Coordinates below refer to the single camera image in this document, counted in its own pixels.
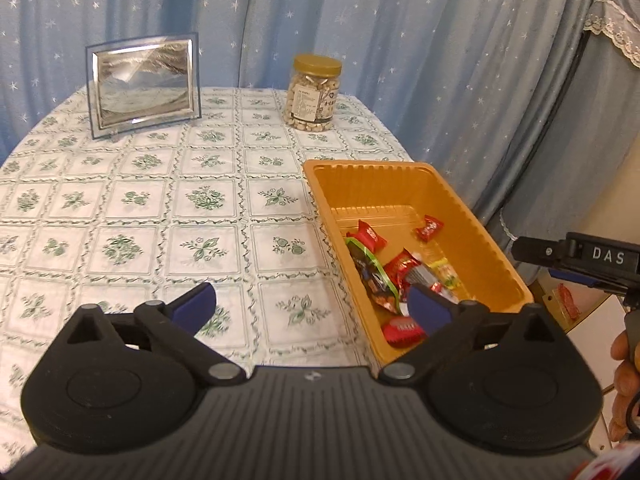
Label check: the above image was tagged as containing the grey lace-trimmed cover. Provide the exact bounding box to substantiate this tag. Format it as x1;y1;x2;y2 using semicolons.
500;0;640;286

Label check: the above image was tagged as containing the blue star curtain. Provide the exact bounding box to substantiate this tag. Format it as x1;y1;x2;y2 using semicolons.
0;0;608;281

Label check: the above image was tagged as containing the clear jar of nuts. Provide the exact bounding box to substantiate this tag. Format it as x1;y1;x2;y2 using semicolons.
282;54;343;132

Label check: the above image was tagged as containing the bright red snack packet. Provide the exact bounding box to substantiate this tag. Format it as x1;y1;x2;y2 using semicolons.
346;220;389;256

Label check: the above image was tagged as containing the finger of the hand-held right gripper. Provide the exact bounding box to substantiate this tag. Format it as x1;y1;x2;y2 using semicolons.
515;236;569;267
547;267;632;297

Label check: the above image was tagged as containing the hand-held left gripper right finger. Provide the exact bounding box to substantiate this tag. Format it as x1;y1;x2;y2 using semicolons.
377;282;576;386

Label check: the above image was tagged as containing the beige side cabinet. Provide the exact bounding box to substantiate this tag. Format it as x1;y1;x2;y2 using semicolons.
530;280;640;456

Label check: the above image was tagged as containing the small shiny red candy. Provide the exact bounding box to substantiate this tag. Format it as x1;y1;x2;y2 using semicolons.
414;214;446;243

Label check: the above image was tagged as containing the silver red snack packet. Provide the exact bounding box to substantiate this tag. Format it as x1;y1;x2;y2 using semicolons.
406;264;458;306

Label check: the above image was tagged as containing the red white patterned clothing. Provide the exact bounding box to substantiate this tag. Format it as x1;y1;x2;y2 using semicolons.
575;440;640;480

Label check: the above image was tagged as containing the orange plastic tray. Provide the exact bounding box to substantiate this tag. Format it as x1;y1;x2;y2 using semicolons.
302;159;535;367

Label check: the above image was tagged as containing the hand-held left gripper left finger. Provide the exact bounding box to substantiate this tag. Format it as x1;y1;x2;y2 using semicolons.
42;282;246;386

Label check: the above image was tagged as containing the red wrapper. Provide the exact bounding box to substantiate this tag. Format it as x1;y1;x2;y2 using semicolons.
556;283;582;322

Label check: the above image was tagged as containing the green-edged snack packet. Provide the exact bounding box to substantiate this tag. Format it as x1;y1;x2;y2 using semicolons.
345;237;403;311

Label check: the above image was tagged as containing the framed sand picture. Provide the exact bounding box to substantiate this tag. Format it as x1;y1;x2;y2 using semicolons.
85;32;202;141

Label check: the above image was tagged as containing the person's right hand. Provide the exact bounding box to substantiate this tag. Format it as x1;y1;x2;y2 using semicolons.
607;330;640;443

